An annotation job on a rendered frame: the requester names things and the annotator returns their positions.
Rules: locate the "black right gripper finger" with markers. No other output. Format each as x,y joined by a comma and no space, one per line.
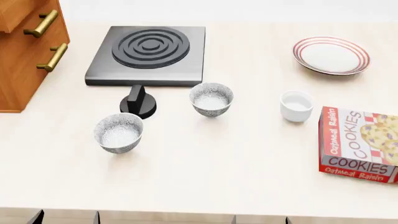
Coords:
288,221
234,220

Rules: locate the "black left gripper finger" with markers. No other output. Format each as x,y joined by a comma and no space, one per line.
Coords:
96,219
37,219

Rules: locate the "grey speckled bowl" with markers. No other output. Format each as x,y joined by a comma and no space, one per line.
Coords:
211,110
118,147

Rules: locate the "white ramekin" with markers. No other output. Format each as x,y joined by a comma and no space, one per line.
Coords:
295,115

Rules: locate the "black square stove plate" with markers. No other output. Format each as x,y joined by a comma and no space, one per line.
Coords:
102,72

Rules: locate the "white plate with red rings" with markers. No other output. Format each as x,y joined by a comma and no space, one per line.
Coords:
331,57

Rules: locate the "oatmeal raisin cookies box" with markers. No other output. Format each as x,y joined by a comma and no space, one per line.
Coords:
351,144

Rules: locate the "black stove knob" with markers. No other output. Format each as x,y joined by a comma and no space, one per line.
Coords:
136,102

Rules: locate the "wooden cabinet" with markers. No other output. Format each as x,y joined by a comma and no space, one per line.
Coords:
18,70

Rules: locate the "black round coil burner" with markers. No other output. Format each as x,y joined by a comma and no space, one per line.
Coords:
150,57

